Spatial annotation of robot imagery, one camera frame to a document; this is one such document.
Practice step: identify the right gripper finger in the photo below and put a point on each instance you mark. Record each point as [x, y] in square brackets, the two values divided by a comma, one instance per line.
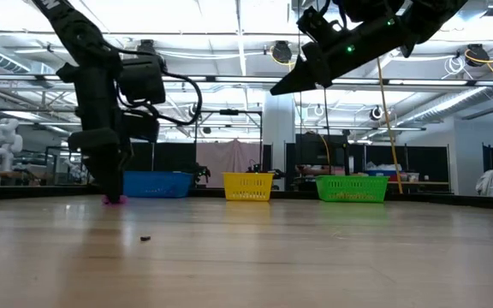
[291, 83]
[317, 64]

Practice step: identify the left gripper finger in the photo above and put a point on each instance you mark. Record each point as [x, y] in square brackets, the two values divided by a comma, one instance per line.
[96, 147]
[126, 164]

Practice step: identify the blue plastic basket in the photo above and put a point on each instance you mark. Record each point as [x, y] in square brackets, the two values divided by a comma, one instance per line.
[156, 185]

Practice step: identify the purple skeleton toy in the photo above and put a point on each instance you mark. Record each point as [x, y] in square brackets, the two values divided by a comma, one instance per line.
[116, 200]

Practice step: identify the yellow plastic basket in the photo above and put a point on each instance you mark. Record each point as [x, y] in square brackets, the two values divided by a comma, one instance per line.
[247, 187]

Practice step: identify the green plastic basket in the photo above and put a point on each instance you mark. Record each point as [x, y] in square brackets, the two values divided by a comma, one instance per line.
[351, 188]

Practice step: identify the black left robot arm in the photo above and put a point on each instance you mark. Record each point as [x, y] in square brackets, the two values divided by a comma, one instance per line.
[79, 30]

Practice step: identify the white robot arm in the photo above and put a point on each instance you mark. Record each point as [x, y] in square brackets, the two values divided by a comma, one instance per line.
[4, 143]

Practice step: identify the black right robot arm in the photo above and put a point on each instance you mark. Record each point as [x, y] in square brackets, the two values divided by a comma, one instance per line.
[422, 13]

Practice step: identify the long ceiling light bar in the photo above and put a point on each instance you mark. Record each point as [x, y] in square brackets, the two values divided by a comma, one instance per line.
[238, 79]

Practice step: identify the small black toy fragment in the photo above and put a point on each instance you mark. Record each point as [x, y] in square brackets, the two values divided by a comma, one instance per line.
[145, 238]

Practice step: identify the black desk device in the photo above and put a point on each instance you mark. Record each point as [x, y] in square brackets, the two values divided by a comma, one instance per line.
[201, 173]

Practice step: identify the pink hanging curtain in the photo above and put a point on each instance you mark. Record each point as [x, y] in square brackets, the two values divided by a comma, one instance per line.
[227, 160]

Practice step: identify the blue storage bin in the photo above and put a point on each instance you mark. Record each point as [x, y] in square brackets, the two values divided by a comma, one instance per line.
[381, 173]

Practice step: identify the white container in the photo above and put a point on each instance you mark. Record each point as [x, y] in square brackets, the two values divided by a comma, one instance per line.
[411, 176]

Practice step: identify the white jacket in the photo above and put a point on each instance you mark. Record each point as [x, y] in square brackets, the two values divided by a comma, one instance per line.
[490, 179]

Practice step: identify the black workcell frame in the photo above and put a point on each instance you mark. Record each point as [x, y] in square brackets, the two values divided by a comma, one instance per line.
[58, 147]

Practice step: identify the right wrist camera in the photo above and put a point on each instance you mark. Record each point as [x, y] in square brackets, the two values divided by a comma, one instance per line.
[315, 25]

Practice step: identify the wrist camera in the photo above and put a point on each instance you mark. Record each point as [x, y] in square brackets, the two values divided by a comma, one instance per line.
[315, 25]
[141, 125]

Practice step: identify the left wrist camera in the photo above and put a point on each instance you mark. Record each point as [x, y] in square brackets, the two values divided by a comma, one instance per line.
[141, 125]

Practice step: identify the black gantry frame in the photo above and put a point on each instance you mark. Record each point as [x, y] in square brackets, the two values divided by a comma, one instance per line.
[228, 112]

